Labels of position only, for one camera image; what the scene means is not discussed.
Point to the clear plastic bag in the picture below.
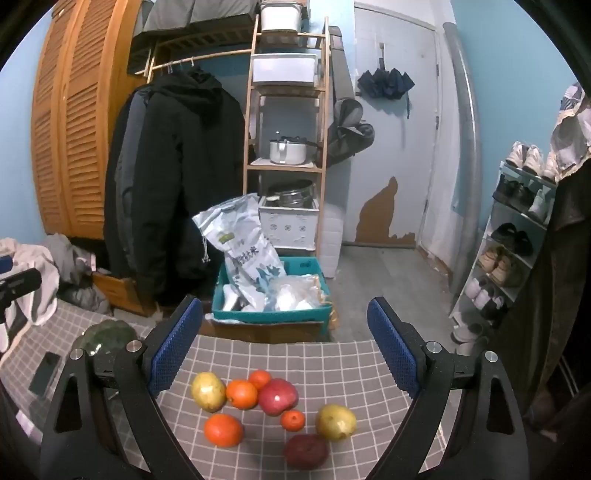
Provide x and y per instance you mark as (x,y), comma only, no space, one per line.
(295,293)

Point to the wooden louvered wardrobe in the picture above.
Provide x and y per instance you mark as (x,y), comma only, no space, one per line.
(83,115)

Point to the small orange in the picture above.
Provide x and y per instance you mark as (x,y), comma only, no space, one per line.
(292,420)
(260,378)

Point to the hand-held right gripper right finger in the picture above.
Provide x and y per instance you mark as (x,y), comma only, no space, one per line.
(392,350)

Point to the white door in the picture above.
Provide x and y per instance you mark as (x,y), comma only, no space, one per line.
(397,147)

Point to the white rice bag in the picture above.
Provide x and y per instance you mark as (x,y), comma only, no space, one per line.
(240,240)

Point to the small white storage bin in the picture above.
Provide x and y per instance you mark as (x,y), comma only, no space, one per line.
(279,16)

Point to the yellow-green pear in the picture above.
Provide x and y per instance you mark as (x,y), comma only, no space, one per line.
(336,421)
(208,391)

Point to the dark fabric storage box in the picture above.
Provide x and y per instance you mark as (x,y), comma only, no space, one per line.
(168,16)
(221,10)

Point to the grey jacket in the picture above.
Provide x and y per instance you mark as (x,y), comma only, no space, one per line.
(129,152)

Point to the shoe rack with shoes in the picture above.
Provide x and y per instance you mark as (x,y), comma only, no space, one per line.
(501,267)

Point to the grey pipe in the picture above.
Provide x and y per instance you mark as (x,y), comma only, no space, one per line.
(464,138)

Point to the grey padded clothing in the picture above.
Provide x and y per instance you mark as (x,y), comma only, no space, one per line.
(69,258)

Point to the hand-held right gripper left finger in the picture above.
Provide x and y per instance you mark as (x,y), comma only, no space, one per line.
(178,341)

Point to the large cardboard box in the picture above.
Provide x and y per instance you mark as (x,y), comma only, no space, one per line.
(268,331)

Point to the grey checked tablecloth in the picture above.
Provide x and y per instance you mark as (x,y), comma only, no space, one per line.
(295,360)

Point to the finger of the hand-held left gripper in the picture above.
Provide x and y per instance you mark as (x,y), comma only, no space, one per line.
(21,282)
(4,265)

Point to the white patterned storage box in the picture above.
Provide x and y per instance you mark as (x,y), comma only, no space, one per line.
(288,226)

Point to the white towel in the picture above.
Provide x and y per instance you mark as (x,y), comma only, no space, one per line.
(32,277)

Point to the wooden drawer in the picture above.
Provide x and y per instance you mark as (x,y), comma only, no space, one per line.
(117,290)

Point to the wide white storage bin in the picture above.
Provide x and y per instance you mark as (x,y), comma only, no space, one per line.
(284,69)

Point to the medium orange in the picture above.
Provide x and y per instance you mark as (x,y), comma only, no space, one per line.
(241,394)

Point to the dark red apple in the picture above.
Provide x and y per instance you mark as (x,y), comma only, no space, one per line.
(305,451)

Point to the dark blue umbrella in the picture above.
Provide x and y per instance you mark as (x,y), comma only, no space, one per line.
(385,83)

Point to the large orange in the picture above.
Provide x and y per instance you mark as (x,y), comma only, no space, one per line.
(223,430)

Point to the steel pot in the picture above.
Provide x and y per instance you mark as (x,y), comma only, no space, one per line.
(291,194)

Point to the brown coat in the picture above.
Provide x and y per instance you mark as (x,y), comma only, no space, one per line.
(554,300)

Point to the wooden shelf rack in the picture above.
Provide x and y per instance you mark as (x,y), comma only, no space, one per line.
(253,138)

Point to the grey hanging bag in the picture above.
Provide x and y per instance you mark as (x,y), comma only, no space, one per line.
(348,134)

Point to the green glass plate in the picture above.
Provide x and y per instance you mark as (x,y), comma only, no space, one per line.
(106,336)

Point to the white pot with lid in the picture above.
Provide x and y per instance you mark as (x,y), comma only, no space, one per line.
(288,151)

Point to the light patterned cloth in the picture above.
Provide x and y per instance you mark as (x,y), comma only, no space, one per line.
(572,134)

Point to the teal box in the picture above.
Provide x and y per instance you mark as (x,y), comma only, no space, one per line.
(295,316)

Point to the black hooded coat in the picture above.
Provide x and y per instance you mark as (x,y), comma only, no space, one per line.
(184,161)

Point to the black smartphone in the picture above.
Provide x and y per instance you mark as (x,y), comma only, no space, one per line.
(45,374)

